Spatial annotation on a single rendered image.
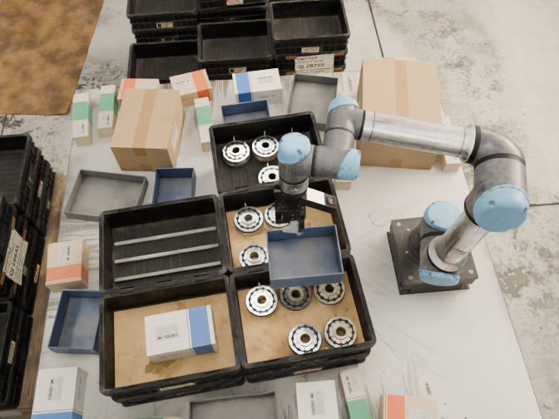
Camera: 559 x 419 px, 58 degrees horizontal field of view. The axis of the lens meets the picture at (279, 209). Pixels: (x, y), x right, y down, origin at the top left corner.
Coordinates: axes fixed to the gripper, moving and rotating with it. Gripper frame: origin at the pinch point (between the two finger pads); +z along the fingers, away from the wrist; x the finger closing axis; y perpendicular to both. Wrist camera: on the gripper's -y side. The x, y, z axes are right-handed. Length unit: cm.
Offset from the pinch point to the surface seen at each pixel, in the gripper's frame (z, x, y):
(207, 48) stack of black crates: 52, -165, 40
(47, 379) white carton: 36, 26, 80
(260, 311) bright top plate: 27.7, 10.8, 13.1
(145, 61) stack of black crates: 62, -170, 77
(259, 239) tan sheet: 26.9, -15.9, 12.9
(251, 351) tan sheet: 32.1, 21.9, 16.4
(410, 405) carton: 40, 38, -31
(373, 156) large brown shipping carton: 28, -54, -33
